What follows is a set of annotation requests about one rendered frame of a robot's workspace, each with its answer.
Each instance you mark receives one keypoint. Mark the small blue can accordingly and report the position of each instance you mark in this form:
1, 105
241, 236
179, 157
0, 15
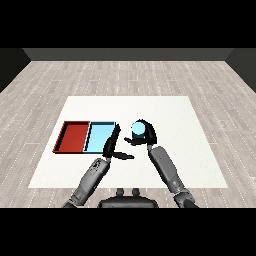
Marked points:
138, 129

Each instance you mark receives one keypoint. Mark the dark grey robot body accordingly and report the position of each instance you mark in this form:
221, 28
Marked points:
128, 201

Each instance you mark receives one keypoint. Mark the red shallow open box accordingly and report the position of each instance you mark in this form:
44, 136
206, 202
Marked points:
73, 137

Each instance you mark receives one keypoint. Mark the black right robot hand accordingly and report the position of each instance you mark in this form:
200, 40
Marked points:
149, 134

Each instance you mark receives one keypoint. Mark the light blue shallow open box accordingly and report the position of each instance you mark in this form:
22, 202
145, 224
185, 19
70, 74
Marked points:
98, 137

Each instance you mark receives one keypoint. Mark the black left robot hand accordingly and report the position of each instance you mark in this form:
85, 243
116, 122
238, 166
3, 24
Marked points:
110, 147

